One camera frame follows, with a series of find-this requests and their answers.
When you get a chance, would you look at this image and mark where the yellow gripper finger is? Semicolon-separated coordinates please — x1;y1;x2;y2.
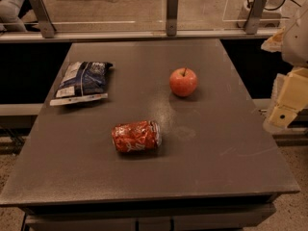
268;67;308;128

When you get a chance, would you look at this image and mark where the red coke can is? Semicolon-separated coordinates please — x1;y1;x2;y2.
111;120;162;153

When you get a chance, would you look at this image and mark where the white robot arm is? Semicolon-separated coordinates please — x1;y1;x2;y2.
261;2;308;133

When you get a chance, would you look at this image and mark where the red apple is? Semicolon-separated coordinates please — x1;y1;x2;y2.
169;67;198;97

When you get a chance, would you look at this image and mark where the blue chip bag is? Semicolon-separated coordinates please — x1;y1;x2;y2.
50;62;113;106

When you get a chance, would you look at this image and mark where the person in background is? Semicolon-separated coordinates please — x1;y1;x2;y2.
0;0;27;32

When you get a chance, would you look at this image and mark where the white device with cable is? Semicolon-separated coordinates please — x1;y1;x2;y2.
237;0;301;28

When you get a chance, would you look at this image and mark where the metal rail ledge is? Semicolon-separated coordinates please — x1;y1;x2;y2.
0;28;278;43

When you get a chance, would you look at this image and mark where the right metal bracket post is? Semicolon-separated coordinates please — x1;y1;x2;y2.
244;0;268;35

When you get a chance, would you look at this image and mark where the metal bracket post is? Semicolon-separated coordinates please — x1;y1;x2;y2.
29;0;56;39
166;0;178;37
244;0;268;35

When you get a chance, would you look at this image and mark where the middle metal bracket post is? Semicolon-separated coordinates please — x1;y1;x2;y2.
166;0;178;37

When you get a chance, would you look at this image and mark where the left metal bracket post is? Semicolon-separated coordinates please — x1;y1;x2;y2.
29;0;56;39

